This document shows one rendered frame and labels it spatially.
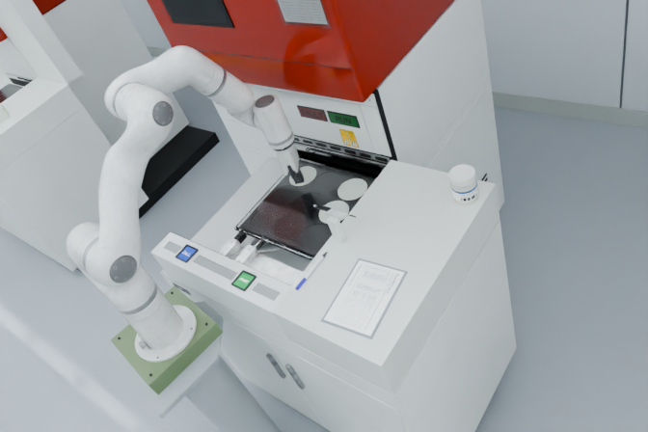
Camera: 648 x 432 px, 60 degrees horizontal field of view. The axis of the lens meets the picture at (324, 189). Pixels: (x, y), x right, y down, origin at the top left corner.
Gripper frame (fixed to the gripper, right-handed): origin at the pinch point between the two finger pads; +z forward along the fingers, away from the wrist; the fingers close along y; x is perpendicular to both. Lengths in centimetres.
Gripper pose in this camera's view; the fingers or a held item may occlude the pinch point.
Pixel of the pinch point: (298, 176)
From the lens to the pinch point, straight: 188.4
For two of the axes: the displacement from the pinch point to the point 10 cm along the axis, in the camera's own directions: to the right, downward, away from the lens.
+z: 2.9, 7.1, 6.5
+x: 9.6, -2.3, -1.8
